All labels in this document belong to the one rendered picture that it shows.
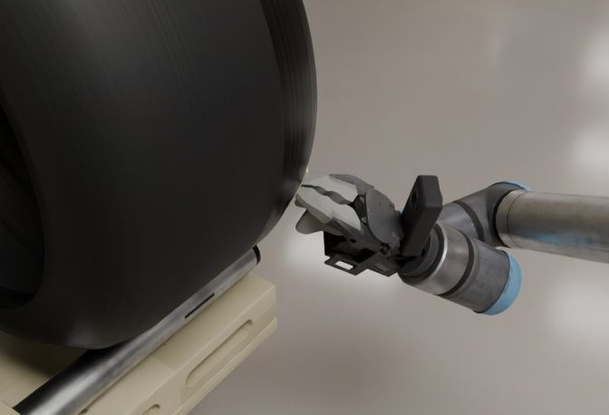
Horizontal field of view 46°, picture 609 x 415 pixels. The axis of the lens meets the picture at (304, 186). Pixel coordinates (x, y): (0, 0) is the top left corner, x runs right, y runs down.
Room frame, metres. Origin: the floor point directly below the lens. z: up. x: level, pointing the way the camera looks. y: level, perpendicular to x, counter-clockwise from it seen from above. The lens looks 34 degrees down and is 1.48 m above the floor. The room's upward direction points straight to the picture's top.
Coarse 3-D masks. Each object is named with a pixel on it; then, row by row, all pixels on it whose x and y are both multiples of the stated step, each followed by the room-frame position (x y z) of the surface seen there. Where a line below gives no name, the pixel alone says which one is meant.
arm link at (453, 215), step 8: (448, 208) 0.86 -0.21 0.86; (456, 208) 0.86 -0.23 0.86; (440, 216) 0.84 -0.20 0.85; (448, 216) 0.84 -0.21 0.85; (456, 216) 0.84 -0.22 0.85; (464, 216) 0.84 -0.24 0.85; (448, 224) 0.83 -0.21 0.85; (456, 224) 0.83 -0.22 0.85; (464, 224) 0.83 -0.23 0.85; (472, 224) 0.84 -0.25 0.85; (464, 232) 0.82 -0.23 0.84; (472, 232) 0.83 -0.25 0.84
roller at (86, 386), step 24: (240, 264) 0.67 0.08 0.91; (216, 288) 0.63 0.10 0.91; (192, 312) 0.59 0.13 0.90; (144, 336) 0.54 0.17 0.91; (168, 336) 0.56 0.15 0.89; (96, 360) 0.50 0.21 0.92; (120, 360) 0.51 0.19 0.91; (48, 384) 0.47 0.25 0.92; (72, 384) 0.47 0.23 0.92; (96, 384) 0.48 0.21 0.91; (24, 408) 0.44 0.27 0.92; (48, 408) 0.45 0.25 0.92; (72, 408) 0.46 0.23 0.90
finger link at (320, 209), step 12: (300, 192) 0.64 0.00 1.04; (312, 192) 0.64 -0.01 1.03; (312, 204) 0.63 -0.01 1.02; (324, 204) 0.64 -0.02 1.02; (336, 204) 0.65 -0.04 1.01; (312, 216) 0.64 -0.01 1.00; (324, 216) 0.63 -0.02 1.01; (336, 216) 0.63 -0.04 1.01; (348, 216) 0.64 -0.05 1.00; (300, 228) 0.65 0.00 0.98; (312, 228) 0.65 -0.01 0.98; (324, 228) 0.65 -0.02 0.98; (360, 228) 0.64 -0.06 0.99
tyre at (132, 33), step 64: (0, 0) 0.45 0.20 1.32; (64, 0) 0.45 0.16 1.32; (128, 0) 0.47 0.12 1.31; (192, 0) 0.51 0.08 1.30; (256, 0) 0.56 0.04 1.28; (0, 64) 0.45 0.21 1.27; (64, 64) 0.44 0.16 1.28; (128, 64) 0.45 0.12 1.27; (192, 64) 0.48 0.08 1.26; (256, 64) 0.53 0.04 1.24; (0, 128) 0.83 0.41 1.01; (64, 128) 0.43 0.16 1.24; (128, 128) 0.43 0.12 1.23; (192, 128) 0.46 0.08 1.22; (256, 128) 0.52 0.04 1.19; (0, 192) 0.76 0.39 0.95; (64, 192) 0.43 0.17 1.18; (128, 192) 0.43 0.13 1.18; (192, 192) 0.45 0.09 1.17; (256, 192) 0.52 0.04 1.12; (0, 256) 0.67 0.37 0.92; (64, 256) 0.44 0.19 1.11; (128, 256) 0.43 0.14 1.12; (192, 256) 0.46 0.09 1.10; (0, 320) 0.52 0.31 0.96; (64, 320) 0.45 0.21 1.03; (128, 320) 0.45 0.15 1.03
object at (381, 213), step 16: (368, 192) 0.69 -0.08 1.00; (368, 208) 0.67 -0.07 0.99; (384, 208) 0.69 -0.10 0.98; (368, 224) 0.65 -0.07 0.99; (384, 224) 0.66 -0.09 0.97; (400, 224) 0.68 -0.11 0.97; (336, 240) 0.66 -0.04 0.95; (384, 240) 0.64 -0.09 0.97; (400, 240) 0.67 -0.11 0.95; (432, 240) 0.68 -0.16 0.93; (336, 256) 0.65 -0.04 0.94; (352, 256) 0.67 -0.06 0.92; (368, 256) 0.66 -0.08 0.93; (384, 256) 0.65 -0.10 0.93; (400, 256) 0.69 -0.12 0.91; (416, 256) 0.68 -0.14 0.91; (432, 256) 0.67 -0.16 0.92; (352, 272) 0.66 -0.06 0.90; (384, 272) 0.69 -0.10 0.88; (400, 272) 0.68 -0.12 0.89; (416, 272) 0.67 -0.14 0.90
